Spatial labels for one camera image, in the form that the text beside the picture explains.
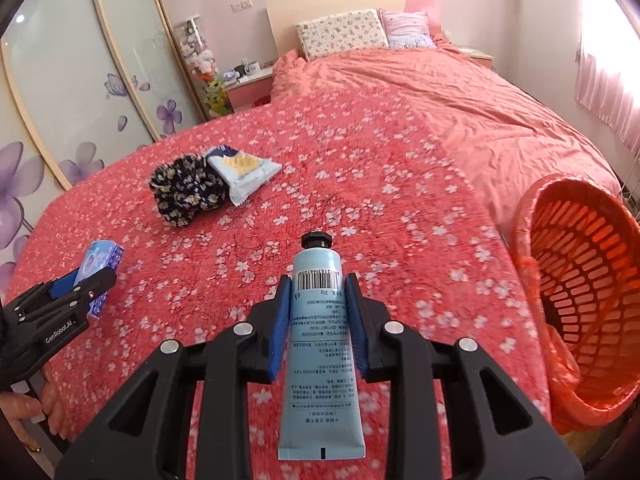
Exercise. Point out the cream floral pillow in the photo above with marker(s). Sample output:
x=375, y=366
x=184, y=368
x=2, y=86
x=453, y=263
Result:
x=342, y=32

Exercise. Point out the flower print sliding wardrobe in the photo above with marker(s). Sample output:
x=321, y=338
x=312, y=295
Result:
x=60, y=85

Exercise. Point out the salmon pink duvet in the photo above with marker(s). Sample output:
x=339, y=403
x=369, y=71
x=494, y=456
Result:
x=475, y=110

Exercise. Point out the dark floral cloth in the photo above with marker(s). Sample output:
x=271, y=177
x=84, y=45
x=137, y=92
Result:
x=187, y=192

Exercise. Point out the white plush toy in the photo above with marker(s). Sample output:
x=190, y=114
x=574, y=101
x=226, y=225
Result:
x=202, y=60

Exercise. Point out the blue white snack packet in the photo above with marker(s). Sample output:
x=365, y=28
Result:
x=247, y=172

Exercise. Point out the orange plastic laundry basket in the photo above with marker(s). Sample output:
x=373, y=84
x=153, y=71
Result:
x=522, y=260

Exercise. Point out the light blue cream tube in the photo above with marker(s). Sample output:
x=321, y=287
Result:
x=320, y=360

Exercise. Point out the pink curtain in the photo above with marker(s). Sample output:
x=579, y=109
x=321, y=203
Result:
x=612, y=60

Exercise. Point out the pink white nightstand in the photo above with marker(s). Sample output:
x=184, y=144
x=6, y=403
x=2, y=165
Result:
x=247, y=92

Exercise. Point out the blue tissue packet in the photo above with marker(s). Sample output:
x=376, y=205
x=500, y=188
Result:
x=102, y=257

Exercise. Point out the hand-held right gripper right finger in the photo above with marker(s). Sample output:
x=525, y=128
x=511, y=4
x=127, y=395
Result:
x=353, y=332

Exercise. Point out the person's left hand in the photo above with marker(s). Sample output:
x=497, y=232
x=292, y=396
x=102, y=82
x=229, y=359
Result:
x=52, y=407

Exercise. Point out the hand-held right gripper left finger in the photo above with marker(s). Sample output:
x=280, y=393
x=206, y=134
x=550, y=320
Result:
x=281, y=332

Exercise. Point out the green plush toy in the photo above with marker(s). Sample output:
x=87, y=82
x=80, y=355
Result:
x=218, y=97

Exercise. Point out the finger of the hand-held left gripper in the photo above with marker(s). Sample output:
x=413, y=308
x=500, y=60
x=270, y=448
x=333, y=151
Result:
x=65, y=282
x=97, y=285

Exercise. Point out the white mug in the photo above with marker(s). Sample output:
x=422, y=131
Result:
x=253, y=67

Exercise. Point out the pink pillow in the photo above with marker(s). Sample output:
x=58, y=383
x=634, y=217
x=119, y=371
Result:
x=407, y=30

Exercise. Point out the white wall socket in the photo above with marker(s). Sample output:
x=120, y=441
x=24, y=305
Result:
x=241, y=6

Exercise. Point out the cream wooden headboard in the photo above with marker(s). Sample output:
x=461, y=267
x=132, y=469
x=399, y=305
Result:
x=285, y=20

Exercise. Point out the red floral blanket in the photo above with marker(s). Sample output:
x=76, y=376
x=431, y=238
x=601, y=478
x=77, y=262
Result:
x=325, y=160

